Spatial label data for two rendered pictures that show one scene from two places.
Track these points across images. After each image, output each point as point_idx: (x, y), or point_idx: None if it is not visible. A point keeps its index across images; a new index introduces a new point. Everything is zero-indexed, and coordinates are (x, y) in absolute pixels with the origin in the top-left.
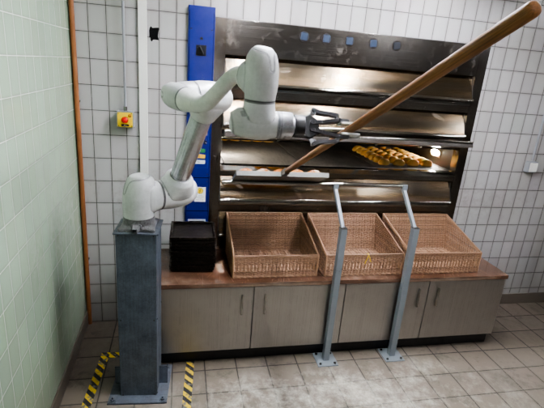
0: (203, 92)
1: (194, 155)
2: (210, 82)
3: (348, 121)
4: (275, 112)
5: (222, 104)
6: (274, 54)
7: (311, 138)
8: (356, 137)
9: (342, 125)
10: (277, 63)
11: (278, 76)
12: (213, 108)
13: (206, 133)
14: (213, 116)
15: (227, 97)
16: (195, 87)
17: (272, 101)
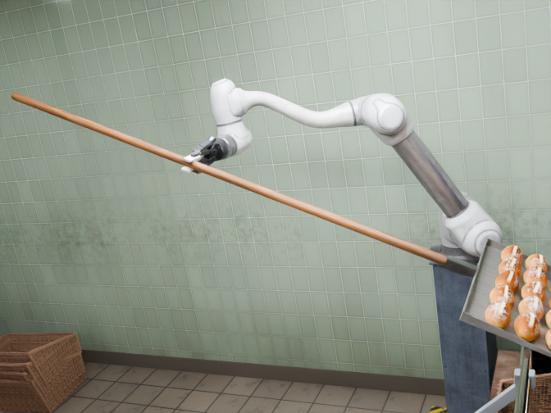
0: (362, 108)
1: (421, 183)
2: (375, 97)
3: (191, 154)
4: (222, 133)
5: (369, 124)
6: (211, 88)
7: (207, 163)
8: (188, 172)
9: (198, 158)
10: (211, 94)
11: (212, 105)
12: (369, 127)
13: (404, 158)
14: (379, 138)
15: (370, 116)
16: (362, 102)
17: (216, 124)
